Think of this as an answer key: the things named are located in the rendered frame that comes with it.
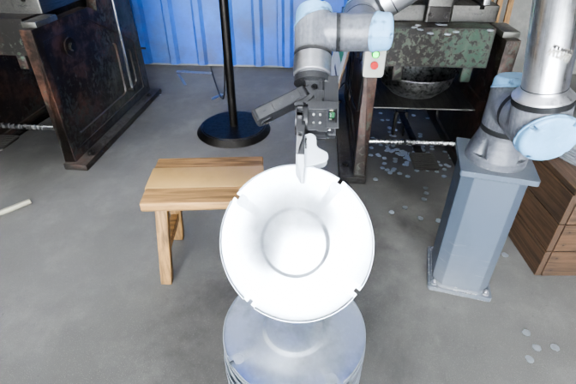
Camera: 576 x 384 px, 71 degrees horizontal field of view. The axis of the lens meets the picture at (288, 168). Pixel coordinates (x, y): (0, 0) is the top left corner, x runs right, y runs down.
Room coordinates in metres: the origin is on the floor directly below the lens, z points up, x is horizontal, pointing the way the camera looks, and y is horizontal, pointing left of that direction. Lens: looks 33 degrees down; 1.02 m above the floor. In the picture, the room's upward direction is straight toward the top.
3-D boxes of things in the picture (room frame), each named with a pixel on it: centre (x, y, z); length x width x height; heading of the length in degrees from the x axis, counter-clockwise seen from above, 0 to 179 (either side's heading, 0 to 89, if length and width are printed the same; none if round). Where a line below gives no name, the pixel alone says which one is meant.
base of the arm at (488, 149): (0.92, -0.55, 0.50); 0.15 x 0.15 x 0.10
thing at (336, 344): (0.51, -0.01, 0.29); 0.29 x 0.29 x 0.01
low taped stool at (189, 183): (1.00, 0.25, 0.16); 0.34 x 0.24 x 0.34; 92
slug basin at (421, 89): (1.73, -0.57, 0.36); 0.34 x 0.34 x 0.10
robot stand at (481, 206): (0.92, -0.55, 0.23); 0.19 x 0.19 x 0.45; 74
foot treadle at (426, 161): (1.60, -0.56, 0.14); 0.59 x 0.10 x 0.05; 176
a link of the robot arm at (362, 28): (0.84, -0.15, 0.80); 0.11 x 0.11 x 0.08; 85
